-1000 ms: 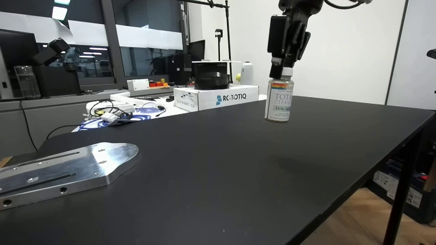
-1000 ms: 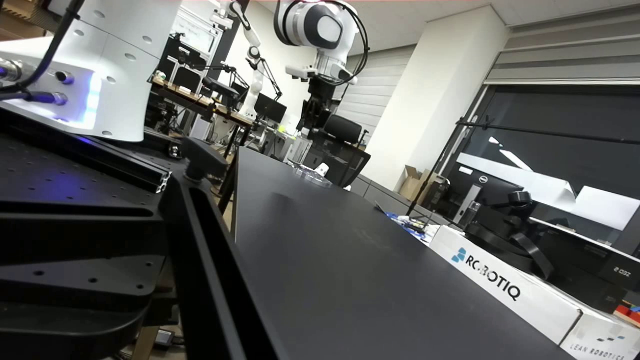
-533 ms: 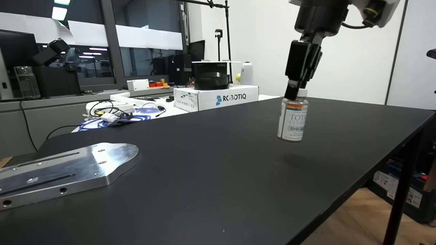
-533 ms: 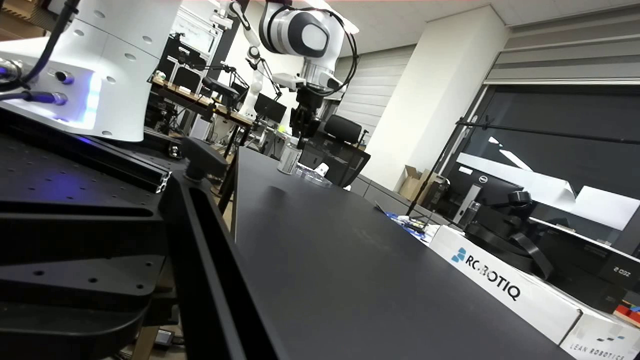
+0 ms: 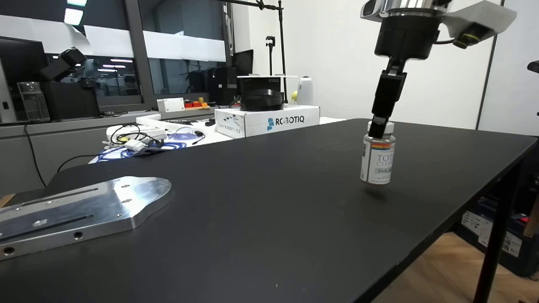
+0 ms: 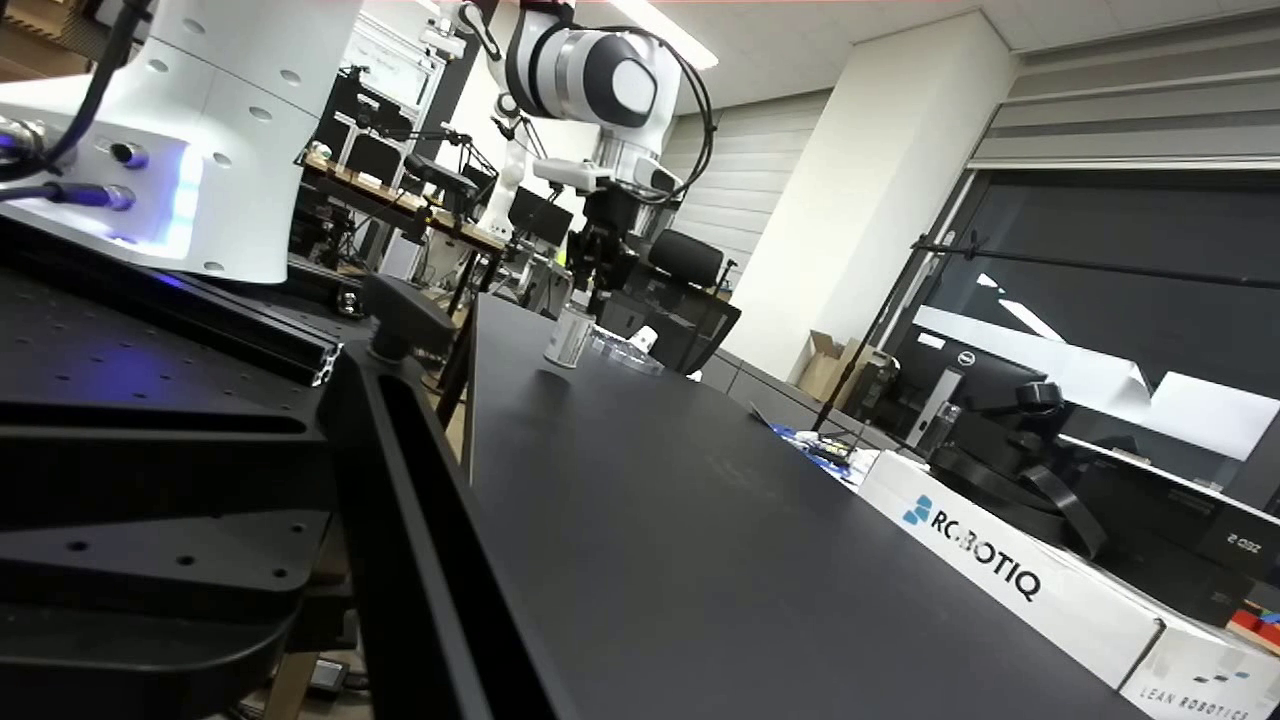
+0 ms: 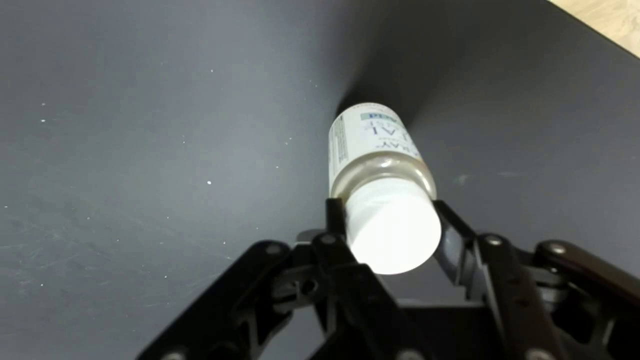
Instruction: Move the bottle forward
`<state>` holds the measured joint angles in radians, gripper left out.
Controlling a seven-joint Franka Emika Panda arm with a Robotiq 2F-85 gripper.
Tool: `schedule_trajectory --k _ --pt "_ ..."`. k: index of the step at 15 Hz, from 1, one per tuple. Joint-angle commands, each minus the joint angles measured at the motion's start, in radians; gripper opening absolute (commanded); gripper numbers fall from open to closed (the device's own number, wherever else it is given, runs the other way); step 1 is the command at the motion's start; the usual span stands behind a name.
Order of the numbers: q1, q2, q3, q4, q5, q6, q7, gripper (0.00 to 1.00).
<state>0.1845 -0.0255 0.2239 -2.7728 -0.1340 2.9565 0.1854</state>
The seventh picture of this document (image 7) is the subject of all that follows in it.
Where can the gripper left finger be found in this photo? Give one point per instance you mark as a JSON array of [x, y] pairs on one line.
[[345, 280]]

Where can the clear bottle with white cap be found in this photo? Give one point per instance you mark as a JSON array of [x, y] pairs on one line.
[[382, 195]]

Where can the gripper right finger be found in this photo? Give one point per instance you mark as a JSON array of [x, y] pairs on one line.
[[505, 285]]

